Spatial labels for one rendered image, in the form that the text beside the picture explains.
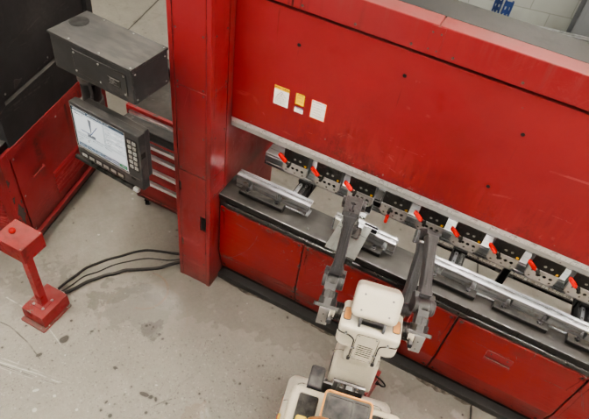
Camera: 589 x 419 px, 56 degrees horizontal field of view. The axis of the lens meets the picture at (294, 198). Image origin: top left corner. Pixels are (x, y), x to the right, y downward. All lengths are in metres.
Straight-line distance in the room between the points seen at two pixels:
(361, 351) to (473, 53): 1.37
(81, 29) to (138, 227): 2.01
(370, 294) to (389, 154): 0.74
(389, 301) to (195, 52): 1.47
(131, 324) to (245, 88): 1.81
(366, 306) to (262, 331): 1.53
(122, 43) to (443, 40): 1.41
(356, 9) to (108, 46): 1.11
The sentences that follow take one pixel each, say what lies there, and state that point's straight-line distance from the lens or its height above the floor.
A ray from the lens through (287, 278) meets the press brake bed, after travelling 3.68.
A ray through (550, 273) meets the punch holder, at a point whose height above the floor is 1.26.
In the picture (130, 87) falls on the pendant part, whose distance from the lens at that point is 2.61.
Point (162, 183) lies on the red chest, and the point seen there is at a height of 0.38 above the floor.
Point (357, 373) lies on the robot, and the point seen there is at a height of 0.82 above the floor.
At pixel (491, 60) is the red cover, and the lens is 2.42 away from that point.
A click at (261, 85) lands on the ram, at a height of 1.68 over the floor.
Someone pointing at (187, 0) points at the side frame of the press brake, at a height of 2.12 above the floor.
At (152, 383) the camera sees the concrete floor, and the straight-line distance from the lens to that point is 3.73.
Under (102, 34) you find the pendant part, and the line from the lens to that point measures 2.80.
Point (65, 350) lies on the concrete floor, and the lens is 3.93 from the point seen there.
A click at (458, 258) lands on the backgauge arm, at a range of 3.48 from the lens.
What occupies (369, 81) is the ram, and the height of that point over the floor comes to 1.93.
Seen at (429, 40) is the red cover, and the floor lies 2.23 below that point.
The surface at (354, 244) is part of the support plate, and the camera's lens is 3.12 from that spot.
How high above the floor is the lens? 3.35
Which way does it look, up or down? 46 degrees down
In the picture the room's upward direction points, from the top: 9 degrees clockwise
